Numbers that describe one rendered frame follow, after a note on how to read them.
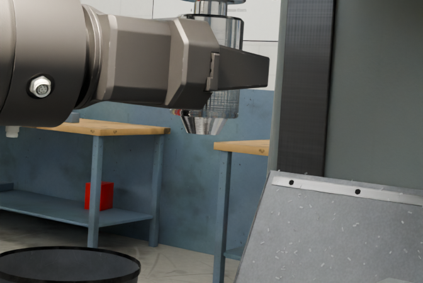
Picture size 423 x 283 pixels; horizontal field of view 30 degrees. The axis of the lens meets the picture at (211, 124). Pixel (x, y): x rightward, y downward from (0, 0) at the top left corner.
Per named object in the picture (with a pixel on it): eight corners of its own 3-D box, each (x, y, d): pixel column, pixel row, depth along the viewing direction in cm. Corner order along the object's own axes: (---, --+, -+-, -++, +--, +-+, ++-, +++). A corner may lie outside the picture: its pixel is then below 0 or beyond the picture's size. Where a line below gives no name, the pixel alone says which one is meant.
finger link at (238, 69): (260, 95, 54) (183, 90, 50) (264, 48, 54) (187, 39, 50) (275, 96, 52) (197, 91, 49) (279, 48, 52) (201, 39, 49)
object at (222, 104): (194, 117, 51) (199, 27, 50) (156, 112, 55) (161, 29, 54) (252, 119, 53) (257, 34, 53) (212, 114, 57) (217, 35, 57)
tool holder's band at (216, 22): (199, 27, 50) (200, 12, 50) (161, 29, 54) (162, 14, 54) (257, 34, 53) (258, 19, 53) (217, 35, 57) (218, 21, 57)
